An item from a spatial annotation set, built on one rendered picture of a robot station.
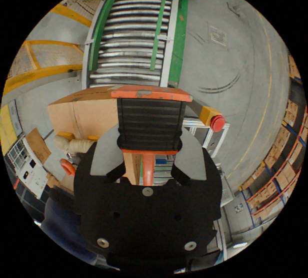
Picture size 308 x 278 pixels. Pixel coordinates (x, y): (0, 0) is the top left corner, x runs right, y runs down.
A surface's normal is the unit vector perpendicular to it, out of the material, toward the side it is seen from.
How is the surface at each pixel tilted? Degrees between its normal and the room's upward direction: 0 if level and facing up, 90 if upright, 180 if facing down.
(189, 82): 0
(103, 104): 0
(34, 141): 90
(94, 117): 0
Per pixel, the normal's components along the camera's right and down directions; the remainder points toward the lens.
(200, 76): 0.02, 0.47
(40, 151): 0.95, -0.28
